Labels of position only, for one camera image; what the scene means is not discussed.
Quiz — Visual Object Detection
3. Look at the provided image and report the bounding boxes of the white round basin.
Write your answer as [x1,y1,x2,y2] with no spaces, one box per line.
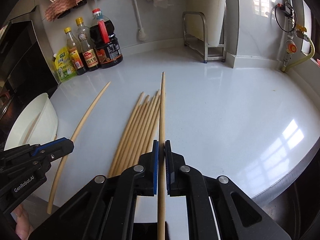
[4,93,58,150]

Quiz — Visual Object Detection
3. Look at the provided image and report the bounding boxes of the long curved wooden chopstick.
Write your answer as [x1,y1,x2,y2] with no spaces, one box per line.
[47,81,111,215]

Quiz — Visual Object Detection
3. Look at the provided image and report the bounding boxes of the left hand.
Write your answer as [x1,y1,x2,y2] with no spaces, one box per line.
[14,204,34,240]

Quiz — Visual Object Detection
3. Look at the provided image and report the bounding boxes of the wooden chopstick on counter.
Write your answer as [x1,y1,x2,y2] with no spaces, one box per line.
[108,92,145,177]
[118,95,152,173]
[107,92,144,178]
[131,90,160,165]

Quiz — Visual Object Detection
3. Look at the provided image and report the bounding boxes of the wooden chopstick in basin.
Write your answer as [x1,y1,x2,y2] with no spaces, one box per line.
[23,114,40,144]

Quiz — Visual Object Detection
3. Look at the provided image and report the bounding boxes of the yellow green refill pouch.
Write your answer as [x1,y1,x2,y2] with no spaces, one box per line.
[54,47,77,82]

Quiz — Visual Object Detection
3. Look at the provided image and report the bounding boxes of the amber oil bottle yellow cap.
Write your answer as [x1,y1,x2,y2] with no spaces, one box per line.
[64,27,87,75]

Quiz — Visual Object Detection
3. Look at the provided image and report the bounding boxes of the clear vinegar bottle yellow cap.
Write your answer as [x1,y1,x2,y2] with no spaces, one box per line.
[75,17,99,71]

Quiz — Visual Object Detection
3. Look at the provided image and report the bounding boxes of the large dark soy sauce bottle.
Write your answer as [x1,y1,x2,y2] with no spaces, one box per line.
[89,8,123,69]

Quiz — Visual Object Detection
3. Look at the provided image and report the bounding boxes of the steel cutting board rack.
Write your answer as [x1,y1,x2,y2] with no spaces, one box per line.
[182,11,227,63]

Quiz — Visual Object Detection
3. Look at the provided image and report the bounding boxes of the pink striped dish cloth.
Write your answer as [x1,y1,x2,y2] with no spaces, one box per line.
[45,0,83,22]

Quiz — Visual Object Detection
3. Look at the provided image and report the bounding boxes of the gas valve with orange knob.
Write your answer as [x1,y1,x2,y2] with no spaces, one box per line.
[283,34,297,67]

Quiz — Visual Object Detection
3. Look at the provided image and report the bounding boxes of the white cutting board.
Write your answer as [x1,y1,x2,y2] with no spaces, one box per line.
[187,0,226,47]

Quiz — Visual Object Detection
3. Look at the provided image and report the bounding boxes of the white long-handled brush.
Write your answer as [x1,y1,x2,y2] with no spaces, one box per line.
[133,0,147,41]

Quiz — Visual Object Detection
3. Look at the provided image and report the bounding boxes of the yellow gas hose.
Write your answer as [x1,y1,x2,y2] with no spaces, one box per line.
[280,26,316,73]

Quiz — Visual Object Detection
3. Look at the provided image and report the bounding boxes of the black cable loop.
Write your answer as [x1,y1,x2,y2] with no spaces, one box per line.
[274,2,298,34]

